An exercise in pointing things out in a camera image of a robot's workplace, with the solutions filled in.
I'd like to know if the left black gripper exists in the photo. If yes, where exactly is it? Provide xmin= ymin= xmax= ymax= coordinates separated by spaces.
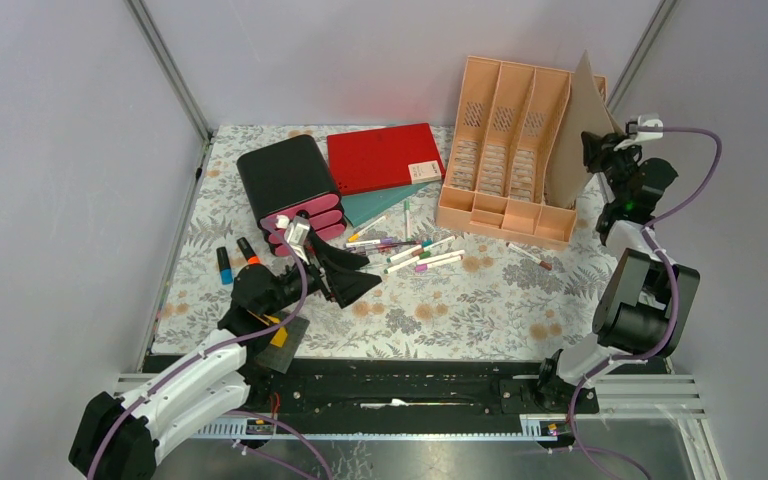
xmin=262 ymin=232 xmax=381 ymax=316

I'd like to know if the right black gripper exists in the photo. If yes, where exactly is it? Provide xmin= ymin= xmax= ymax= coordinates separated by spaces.
xmin=578 ymin=130 xmax=643 ymax=204

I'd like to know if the beige folder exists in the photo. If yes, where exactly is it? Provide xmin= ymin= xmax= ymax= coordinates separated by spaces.
xmin=544 ymin=50 xmax=620 ymax=209

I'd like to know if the black pink drawer box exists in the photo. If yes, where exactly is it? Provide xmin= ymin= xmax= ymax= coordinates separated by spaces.
xmin=236 ymin=135 xmax=347 ymax=256

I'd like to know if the red folder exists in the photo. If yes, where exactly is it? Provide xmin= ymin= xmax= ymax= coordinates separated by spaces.
xmin=326 ymin=123 xmax=445 ymax=195

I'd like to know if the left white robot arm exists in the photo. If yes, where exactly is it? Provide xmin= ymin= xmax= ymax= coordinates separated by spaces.
xmin=68 ymin=222 xmax=381 ymax=479

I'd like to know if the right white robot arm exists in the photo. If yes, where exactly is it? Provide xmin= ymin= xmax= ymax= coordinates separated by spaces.
xmin=531 ymin=132 xmax=700 ymax=412

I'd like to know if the yellow tipped white marker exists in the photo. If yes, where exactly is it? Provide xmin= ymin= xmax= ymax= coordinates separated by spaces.
xmin=348 ymin=215 xmax=387 ymax=242

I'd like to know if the green capped white marker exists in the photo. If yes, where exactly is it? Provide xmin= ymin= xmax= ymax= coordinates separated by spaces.
xmin=383 ymin=256 xmax=420 ymax=274

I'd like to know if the purple capped white marker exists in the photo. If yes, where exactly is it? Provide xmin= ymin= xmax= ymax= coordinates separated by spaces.
xmin=345 ymin=237 xmax=396 ymax=249

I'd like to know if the teal folder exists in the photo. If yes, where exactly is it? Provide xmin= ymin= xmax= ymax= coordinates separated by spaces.
xmin=341 ymin=184 xmax=424 ymax=227

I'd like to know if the teal capped white marker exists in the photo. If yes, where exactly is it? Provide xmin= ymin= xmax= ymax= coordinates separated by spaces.
xmin=386 ymin=235 xmax=456 ymax=264

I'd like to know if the yellow toy block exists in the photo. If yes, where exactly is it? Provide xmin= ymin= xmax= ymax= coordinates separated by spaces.
xmin=254 ymin=314 xmax=289 ymax=348

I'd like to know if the orange highlighter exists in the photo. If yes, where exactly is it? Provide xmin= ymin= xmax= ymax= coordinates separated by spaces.
xmin=236 ymin=237 xmax=261 ymax=265

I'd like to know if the peach plastic file organizer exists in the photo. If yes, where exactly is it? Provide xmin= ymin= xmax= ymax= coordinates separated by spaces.
xmin=435 ymin=56 xmax=608 ymax=250

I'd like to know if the floral table mat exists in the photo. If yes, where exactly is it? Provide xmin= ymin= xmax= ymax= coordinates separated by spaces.
xmin=150 ymin=125 xmax=616 ymax=360

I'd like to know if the blue highlighter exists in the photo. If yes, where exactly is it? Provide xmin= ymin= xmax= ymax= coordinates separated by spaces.
xmin=216 ymin=246 xmax=234 ymax=285

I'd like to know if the red capped white marker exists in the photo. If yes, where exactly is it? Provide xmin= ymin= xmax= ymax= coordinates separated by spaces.
xmin=506 ymin=242 xmax=553 ymax=271

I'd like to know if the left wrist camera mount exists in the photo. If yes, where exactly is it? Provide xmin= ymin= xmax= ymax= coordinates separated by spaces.
xmin=275 ymin=215 xmax=310 ymax=263

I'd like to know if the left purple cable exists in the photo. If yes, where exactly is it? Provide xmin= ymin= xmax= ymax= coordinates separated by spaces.
xmin=85 ymin=221 xmax=310 ymax=480

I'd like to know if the purple cable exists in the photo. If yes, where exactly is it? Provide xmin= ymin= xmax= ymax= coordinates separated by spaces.
xmin=566 ymin=125 xmax=723 ymax=465
xmin=85 ymin=221 xmax=310 ymax=480

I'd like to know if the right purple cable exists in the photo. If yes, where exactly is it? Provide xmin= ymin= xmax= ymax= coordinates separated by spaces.
xmin=566 ymin=125 xmax=723 ymax=465

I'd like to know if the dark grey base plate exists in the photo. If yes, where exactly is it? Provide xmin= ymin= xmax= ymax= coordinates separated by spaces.
xmin=253 ymin=316 xmax=310 ymax=374

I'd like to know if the black mounting rail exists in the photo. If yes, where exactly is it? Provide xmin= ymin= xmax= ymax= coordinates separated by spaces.
xmin=224 ymin=358 xmax=572 ymax=438

